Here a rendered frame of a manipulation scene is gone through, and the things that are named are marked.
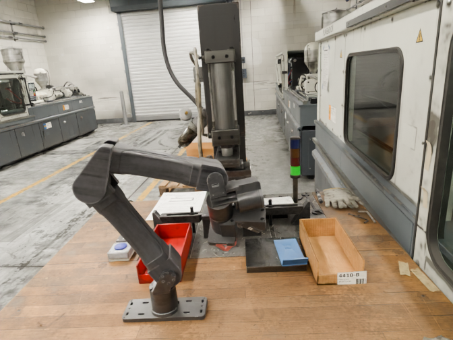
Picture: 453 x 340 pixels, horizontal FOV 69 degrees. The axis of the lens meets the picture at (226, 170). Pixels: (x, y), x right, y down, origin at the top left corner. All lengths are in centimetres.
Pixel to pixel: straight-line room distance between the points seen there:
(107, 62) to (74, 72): 115
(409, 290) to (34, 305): 96
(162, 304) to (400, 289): 59
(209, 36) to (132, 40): 979
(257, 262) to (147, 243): 36
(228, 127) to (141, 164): 42
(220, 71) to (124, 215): 52
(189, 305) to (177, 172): 35
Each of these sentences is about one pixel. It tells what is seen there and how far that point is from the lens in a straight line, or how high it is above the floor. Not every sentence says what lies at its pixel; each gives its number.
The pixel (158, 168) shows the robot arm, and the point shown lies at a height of 127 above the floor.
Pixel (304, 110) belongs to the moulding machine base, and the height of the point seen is 91.
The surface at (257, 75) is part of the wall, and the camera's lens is 1024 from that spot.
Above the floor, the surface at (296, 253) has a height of 92.
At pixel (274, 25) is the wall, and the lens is 1031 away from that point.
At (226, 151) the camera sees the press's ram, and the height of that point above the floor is 120.
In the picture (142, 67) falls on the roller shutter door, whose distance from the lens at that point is 1077.
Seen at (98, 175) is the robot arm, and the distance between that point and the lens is 69.
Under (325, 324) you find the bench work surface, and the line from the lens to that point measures 84.
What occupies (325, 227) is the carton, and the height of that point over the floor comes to 94.
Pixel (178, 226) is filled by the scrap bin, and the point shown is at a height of 95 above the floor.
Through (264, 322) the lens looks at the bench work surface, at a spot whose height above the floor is 90.
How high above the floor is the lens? 146
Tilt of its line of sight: 17 degrees down
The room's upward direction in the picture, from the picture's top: 4 degrees counter-clockwise
